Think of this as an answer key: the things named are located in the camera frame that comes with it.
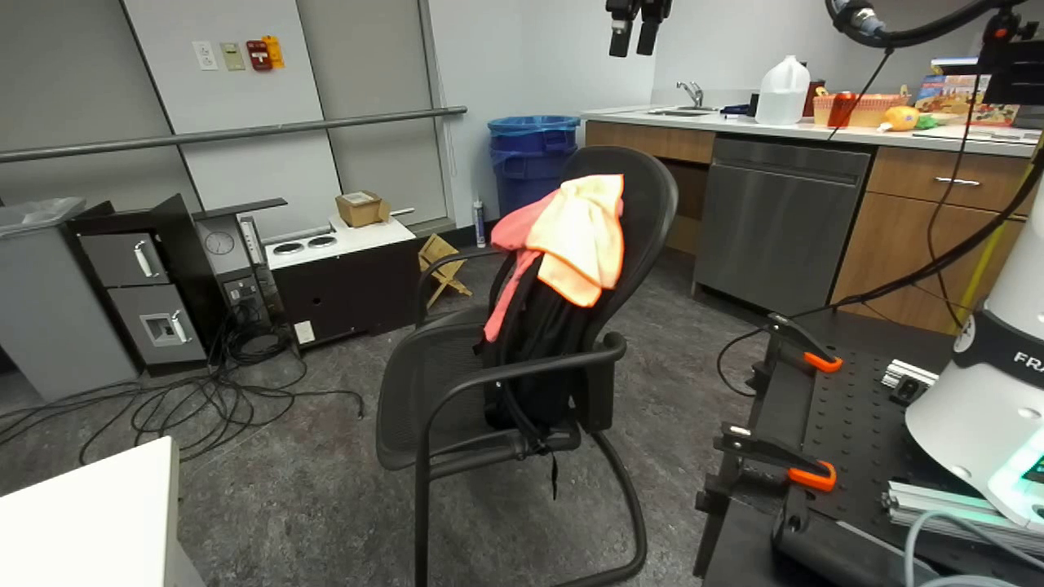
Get pink shirt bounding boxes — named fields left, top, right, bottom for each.
left=478, top=191, right=563, bottom=346

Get cream cloth with orange edge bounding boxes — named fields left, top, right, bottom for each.
left=521, top=174, right=629, bottom=309

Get black mesh office chair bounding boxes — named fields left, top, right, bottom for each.
left=373, top=143, right=681, bottom=587

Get silver sink faucet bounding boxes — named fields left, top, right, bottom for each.
left=667, top=78, right=709, bottom=112

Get white plastic jug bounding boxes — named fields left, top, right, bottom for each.
left=755, top=52, right=812, bottom=128

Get blue recycling bin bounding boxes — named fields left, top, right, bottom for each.
left=486, top=114, right=585, bottom=220

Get red cup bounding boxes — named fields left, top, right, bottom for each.
left=825, top=89, right=860, bottom=131

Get stainless steel dishwasher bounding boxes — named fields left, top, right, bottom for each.
left=696, top=134, right=876, bottom=321

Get yellow toy fruit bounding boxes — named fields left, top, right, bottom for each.
left=880, top=103, right=922, bottom=137

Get small cardboard box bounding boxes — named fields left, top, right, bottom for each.
left=332, top=188, right=392, bottom=228

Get colourful box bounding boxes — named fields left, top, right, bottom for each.
left=922, top=58, right=1020, bottom=128

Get black backpack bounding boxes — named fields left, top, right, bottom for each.
left=474, top=254, right=616, bottom=501

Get wooden counter cabinet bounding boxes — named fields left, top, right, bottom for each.
left=581, top=103, right=1044, bottom=339

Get red fire alarm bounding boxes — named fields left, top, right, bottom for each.
left=245, top=31, right=286, bottom=74

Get silver metal block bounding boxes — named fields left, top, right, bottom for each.
left=876, top=357, right=939, bottom=403

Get black perforated breadboard plate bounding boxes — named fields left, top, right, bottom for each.
left=747, top=313, right=1044, bottom=568

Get black equipment stand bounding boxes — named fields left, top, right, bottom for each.
left=193, top=197, right=302, bottom=368

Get black drawer cabinet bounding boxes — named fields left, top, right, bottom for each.
left=69, top=191, right=223, bottom=372

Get grey cabinet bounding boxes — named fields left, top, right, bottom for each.
left=0, top=191, right=139, bottom=403

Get white table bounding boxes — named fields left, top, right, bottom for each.
left=0, top=433, right=190, bottom=587

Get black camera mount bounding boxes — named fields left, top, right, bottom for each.
left=975, top=4, right=1044, bottom=106

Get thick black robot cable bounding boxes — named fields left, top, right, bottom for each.
left=714, top=106, right=1044, bottom=400

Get black clamp with orange handle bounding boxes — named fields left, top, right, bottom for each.
left=696, top=423, right=841, bottom=580
left=747, top=309, right=848, bottom=400

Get grey wall handrail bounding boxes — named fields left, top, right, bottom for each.
left=0, top=103, right=469, bottom=166

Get silver aluminium rail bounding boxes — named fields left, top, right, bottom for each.
left=880, top=477, right=1044, bottom=549

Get grey pegboard base plate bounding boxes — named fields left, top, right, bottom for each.
left=696, top=306, right=1044, bottom=587

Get black floor cables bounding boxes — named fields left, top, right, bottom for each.
left=0, top=346, right=367, bottom=466

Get light blue coiled cable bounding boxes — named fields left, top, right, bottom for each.
left=901, top=504, right=1044, bottom=587

